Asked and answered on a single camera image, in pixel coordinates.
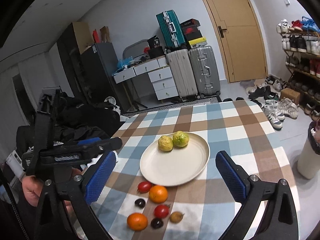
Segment orange fruit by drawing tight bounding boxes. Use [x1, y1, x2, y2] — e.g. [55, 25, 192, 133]
[127, 213, 148, 231]

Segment wrinkled yellow passion fruit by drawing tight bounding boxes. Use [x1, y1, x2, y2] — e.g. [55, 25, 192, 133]
[158, 135, 174, 152]

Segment red tomato with stem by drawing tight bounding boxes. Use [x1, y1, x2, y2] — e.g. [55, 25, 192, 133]
[153, 204, 170, 219]

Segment yellow-green passion fruit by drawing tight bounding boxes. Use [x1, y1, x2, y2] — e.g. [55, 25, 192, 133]
[172, 131, 189, 147]

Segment brown kiwi fruit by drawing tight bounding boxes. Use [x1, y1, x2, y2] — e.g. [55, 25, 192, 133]
[169, 211, 184, 224]

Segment left hand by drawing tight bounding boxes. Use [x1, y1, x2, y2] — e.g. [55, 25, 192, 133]
[21, 167, 83, 213]

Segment checkered tablecloth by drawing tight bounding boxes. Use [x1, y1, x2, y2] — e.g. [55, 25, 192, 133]
[91, 100, 300, 239]

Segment white trash bin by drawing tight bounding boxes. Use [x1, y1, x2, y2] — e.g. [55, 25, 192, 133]
[297, 121, 319, 179]

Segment dark plum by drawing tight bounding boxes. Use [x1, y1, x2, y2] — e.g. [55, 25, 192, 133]
[150, 218, 164, 229]
[135, 198, 146, 209]

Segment orange near plate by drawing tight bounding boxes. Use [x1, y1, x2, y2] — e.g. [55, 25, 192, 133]
[149, 185, 168, 204]

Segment black refrigerator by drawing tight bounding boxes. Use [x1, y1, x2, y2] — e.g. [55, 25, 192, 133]
[81, 42, 130, 113]

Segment cream round plate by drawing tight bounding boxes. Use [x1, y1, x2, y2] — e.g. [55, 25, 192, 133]
[139, 133, 210, 187]

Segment white drawer desk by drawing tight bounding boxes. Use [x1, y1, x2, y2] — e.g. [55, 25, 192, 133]
[113, 56, 178, 111]

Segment cardboard box on floor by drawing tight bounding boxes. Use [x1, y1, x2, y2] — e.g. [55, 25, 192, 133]
[280, 88, 300, 105]

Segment beige suitcase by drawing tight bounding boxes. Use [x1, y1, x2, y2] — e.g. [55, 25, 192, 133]
[166, 49, 198, 98]

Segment teal suitcase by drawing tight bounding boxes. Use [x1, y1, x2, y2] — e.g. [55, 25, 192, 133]
[156, 10, 186, 50]

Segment silver suitcase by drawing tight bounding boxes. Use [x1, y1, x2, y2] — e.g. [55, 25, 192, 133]
[188, 46, 221, 98]

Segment black and yellow boxes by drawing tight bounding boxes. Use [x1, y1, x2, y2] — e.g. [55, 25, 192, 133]
[180, 18, 207, 49]

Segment wooden door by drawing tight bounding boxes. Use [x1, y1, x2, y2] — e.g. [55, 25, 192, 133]
[203, 0, 267, 82]

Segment wooden shoe rack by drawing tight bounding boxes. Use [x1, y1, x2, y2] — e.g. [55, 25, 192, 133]
[276, 16, 319, 121]

